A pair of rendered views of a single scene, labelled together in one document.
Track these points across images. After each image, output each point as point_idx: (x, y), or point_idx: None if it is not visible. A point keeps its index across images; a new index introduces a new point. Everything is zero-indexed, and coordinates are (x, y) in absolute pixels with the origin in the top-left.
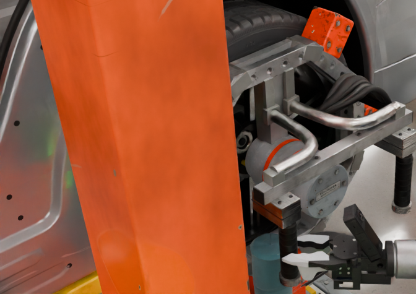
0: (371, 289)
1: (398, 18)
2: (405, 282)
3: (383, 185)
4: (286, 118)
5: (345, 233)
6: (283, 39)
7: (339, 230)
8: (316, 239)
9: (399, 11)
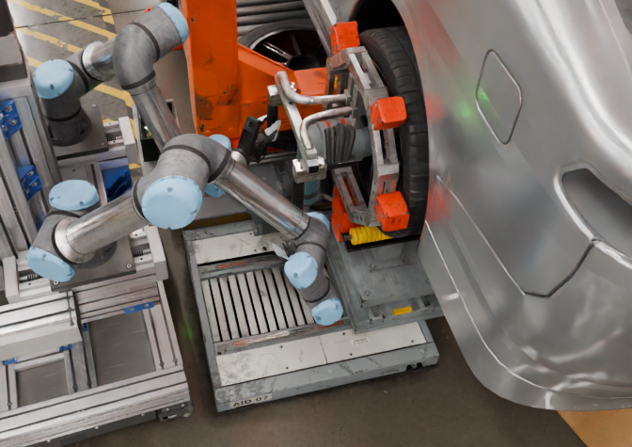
0: (416, 401)
1: (445, 215)
2: (412, 433)
3: None
4: (330, 95)
5: (265, 141)
6: (393, 91)
7: (508, 422)
8: (269, 129)
9: (447, 211)
